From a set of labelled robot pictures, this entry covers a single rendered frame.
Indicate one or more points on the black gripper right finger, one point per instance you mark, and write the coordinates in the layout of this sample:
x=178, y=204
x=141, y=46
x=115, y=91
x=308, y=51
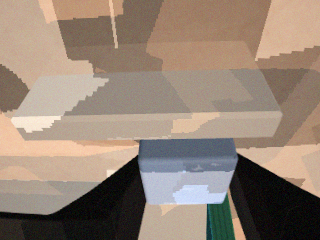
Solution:
x=271, y=208

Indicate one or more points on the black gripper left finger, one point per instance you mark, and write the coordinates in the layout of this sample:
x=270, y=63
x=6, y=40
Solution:
x=112, y=210

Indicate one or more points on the blue-grey block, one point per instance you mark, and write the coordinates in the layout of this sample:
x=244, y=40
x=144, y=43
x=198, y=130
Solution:
x=186, y=171

